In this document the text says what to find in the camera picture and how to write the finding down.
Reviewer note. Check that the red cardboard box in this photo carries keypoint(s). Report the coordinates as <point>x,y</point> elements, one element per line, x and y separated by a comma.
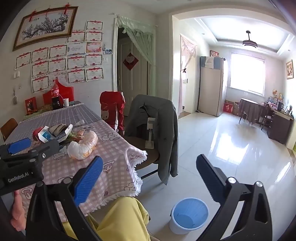
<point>228,107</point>

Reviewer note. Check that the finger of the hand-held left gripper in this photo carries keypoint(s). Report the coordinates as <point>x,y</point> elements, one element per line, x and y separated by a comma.
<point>18,144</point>
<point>48,148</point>

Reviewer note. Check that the white paper cup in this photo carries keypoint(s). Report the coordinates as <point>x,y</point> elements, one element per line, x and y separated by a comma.
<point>66,102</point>

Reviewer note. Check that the round wall ornament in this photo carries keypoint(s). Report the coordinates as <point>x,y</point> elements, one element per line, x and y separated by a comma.
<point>16,100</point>

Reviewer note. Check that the brown wooden chair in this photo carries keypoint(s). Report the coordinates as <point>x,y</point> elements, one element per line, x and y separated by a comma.
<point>8,127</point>

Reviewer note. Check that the wall of award certificates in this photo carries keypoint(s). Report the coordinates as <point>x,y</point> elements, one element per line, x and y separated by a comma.
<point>57,62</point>

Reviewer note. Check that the person's yellow trouser leg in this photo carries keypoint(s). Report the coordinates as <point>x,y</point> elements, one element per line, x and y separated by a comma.
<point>124,220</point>

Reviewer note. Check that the dark wooden desk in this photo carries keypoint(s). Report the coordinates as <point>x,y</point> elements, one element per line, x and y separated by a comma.
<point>281,127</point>

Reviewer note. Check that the ceiling fan lamp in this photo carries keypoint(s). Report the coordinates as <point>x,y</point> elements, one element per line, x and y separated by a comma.
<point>249,42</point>

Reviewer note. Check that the grey paper bag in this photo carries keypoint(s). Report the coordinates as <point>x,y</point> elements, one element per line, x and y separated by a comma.
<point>57,129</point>

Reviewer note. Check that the red snack packet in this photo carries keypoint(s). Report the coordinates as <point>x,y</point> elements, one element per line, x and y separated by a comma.
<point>37,134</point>

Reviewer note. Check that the person's left hand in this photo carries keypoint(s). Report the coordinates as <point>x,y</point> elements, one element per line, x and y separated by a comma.
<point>18,213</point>

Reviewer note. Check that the green door curtain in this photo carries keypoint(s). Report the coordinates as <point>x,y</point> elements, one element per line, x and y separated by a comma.
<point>148,46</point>

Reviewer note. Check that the large red gift box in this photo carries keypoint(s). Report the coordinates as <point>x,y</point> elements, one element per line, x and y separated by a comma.
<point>67,91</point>

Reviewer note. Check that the cola bottle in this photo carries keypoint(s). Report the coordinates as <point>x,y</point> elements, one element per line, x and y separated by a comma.
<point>56,95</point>

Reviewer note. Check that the white door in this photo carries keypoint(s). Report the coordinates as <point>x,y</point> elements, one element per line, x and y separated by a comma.
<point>134,85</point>

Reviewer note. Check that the red cat print jacket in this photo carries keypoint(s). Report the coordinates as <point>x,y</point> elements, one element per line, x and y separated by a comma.
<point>111,109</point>

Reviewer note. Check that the pink door curtain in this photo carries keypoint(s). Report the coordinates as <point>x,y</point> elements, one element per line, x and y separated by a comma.
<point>186,69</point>

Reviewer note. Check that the chair with grey jacket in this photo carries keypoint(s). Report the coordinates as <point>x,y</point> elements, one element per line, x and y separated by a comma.
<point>166,129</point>

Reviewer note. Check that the chair with brown seat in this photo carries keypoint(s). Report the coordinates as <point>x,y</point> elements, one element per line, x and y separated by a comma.
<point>138,143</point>

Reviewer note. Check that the black kettle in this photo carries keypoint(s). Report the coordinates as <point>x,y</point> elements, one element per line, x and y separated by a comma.
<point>280,106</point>

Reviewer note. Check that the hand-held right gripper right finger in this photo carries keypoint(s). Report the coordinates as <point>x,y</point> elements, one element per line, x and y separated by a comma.
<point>208,176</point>

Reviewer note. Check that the round table with brown cloth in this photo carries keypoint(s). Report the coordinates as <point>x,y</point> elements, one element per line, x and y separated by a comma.
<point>248,109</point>

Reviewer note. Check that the red box on refrigerator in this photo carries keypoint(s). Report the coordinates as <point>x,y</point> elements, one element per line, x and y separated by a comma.
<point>214,53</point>

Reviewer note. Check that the framed plum blossom painting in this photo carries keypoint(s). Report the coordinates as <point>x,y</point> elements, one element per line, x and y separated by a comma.
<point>44,26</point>

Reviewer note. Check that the white light switch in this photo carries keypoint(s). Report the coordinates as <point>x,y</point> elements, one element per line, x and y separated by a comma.
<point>16,75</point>

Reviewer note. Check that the red patterned packet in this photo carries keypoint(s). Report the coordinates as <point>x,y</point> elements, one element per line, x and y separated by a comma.
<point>81,133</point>

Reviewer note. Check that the small white bottle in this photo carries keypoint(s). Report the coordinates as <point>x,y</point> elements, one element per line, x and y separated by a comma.
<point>79,122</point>

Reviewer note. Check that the small wall photo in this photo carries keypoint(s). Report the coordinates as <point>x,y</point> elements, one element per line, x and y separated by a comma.
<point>108,51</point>

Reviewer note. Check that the beige refrigerator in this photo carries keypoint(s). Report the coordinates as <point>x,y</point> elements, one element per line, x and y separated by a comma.
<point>210,90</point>

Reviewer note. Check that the white plastic bag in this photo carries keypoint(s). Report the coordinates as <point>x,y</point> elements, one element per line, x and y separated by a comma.
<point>82,146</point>

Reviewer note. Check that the blue waste bin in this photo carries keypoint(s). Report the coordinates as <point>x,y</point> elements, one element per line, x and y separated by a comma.
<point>188,213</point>

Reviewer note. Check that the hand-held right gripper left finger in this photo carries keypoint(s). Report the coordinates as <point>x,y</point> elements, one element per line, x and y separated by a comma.
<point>89,180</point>

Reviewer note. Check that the green patterned packet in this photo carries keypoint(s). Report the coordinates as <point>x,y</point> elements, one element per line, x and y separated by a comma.
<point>44,109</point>

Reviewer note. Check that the grey checked tablecloth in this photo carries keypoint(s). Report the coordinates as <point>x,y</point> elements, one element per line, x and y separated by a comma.
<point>60,115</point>

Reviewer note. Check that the red diamond door decoration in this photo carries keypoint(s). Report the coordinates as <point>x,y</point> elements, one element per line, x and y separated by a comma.
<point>130,61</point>

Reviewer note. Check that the white and blue carton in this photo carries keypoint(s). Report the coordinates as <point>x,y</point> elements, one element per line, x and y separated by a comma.
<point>46,135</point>

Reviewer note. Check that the dark wooden chair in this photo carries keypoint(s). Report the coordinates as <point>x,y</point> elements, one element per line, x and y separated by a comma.
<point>266,115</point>

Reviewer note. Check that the small red box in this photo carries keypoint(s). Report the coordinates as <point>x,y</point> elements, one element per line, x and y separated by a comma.
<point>30,105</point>

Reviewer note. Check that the bright window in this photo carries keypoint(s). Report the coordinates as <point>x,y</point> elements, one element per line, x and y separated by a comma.
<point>247,74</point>

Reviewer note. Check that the small framed picture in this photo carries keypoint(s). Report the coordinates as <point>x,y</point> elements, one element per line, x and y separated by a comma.
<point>289,69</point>

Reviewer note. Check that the white phone stand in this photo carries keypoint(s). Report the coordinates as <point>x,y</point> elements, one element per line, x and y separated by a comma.
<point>150,139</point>

